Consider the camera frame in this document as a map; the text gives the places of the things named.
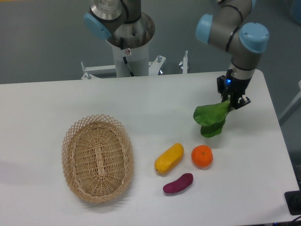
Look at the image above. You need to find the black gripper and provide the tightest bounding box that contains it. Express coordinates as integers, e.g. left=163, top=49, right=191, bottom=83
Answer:
left=217, top=69, right=251, bottom=110

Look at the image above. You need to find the green leafy vegetable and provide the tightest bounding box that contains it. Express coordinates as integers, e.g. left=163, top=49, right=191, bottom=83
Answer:
left=193, top=100, right=230, bottom=138

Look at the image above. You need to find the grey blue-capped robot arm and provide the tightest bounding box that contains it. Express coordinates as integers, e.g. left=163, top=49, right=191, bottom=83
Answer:
left=83, top=0, right=269, bottom=109

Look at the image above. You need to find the white table leg right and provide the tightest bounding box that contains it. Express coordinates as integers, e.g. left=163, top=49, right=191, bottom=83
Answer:
left=278, top=81, right=301, bottom=126

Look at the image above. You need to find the orange tangerine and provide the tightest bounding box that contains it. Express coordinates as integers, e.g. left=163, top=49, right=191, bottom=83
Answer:
left=191, top=145, right=214, bottom=168

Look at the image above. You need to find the yellow mango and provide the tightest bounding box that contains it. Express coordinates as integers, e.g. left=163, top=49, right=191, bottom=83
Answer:
left=154, top=143, right=184, bottom=175

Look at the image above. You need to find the purple sweet potato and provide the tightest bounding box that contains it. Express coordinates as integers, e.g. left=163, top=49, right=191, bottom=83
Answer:
left=163, top=173, right=194, bottom=194

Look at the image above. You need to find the black device at table edge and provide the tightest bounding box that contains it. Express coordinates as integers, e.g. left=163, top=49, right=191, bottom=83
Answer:
left=284, top=190, right=301, bottom=216

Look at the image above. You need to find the woven wicker basket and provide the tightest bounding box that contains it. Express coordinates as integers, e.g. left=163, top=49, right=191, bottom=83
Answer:
left=62, top=114, right=134, bottom=203

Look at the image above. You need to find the white metal base frame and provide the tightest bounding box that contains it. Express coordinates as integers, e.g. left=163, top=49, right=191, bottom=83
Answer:
left=80, top=50, right=189, bottom=80

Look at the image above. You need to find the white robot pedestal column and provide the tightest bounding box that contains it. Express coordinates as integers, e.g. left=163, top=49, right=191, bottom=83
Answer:
left=105, top=13, right=156, bottom=78

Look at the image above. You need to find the black cable on pedestal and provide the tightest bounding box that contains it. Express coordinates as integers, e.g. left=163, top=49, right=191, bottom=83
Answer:
left=119, top=37, right=135, bottom=77

